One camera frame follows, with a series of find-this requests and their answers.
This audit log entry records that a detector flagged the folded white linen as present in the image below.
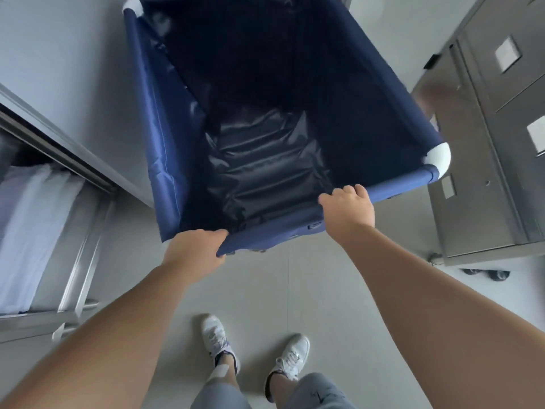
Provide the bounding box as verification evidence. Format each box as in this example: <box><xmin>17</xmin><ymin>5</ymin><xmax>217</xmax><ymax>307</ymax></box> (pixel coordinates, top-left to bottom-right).
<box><xmin>0</xmin><ymin>164</ymin><xmax>84</xmax><ymax>316</ymax></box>

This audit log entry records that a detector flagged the white sneaker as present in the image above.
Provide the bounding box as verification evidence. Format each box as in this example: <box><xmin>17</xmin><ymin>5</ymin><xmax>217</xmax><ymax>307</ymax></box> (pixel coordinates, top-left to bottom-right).
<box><xmin>264</xmin><ymin>334</ymin><xmax>311</xmax><ymax>403</ymax></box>
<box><xmin>201</xmin><ymin>314</ymin><xmax>241</xmax><ymax>375</ymax></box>

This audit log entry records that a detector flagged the steel locker cabinet on wheels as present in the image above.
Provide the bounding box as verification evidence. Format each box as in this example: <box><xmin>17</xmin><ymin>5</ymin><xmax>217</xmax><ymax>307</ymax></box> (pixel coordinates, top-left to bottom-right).
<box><xmin>411</xmin><ymin>0</ymin><xmax>545</xmax><ymax>282</ymax></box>

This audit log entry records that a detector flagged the person's right forearm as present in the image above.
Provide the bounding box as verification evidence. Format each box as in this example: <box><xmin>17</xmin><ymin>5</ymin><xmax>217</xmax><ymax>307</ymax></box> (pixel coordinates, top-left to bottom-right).
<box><xmin>341</xmin><ymin>228</ymin><xmax>545</xmax><ymax>409</ymax></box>

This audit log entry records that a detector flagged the person's left hand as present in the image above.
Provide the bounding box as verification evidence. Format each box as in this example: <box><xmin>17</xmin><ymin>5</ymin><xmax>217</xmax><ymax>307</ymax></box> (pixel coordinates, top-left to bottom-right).
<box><xmin>163</xmin><ymin>228</ymin><xmax>229</xmax><ymax>281</ymax></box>

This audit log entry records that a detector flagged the white left sneaker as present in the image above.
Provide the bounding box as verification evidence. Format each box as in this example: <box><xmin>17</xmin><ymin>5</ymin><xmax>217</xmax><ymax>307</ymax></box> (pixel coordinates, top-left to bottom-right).
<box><xmin>201</xmin><ymin>314</ymin><xmax>241</xmax><ymax>375</ymax></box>

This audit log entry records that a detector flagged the person's left forearm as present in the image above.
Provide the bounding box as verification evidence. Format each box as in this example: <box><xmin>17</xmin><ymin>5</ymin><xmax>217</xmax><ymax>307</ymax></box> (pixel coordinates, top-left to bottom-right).
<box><xmin>0</xmin><ymin>262</ymin><xmax>194</xmax><ymax>409</ymax></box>

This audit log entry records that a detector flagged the blue fabric laundry cart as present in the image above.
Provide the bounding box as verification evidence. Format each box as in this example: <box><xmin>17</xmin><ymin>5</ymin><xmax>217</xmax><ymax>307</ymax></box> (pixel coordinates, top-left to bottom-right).
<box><xmin>122</xmin><ymin>0</ymin><xmax>451</xmax><ymax>257</ymax></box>

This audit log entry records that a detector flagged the person's leg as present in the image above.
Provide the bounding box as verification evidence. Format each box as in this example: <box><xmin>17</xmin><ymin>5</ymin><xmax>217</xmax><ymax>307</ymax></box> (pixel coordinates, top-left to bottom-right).
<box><xmin>267</xmin><ymin>372</ymin><xmax>356</xmax><ymax>409</ymax></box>
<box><xmin>190</xmin><ymin>352</ymin><xmax>253</xmax><ymax>409</ymax></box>

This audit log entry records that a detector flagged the steel shelf cart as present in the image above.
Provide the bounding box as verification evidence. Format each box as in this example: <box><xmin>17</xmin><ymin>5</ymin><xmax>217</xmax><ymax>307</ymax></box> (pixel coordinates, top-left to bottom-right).
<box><xmin>0</xmin><ymin>84</ymin><xmax>155</xmax><ymax>343</ymax></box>

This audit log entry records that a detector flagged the person's left leg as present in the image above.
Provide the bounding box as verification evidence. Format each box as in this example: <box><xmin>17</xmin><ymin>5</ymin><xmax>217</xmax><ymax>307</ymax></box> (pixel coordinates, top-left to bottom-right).
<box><xmin>190</xmin><ymin>352</ymin><xmax>253</xmax><ymax>409</ymax></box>

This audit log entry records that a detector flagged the person's right hand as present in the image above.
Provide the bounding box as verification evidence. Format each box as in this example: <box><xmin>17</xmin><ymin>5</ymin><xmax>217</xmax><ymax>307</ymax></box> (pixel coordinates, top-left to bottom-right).
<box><xmin>318</xmin><ymin>184</ymin><xmax>376</xmax><ymax>245</ymax></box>

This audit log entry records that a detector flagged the white right sneaker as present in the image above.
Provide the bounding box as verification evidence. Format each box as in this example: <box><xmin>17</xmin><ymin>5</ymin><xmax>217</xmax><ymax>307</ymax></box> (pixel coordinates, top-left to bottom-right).
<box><xmin>264</xmin><ymin>334</ymin><xmax>311</xmax><ymax>403</ymax></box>

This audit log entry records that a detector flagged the person's right leg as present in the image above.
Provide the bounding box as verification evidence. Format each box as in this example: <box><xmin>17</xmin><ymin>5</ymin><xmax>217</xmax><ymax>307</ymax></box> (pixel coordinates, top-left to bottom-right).
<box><xmin>267</xmin><ymin>372</ymin><xmax>356</xmax><ymax>409</ymax></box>

